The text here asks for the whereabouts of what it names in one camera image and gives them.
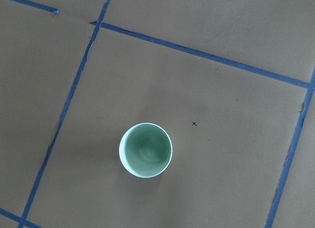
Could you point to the green plastic cup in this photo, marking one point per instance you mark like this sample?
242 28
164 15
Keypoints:
145 150

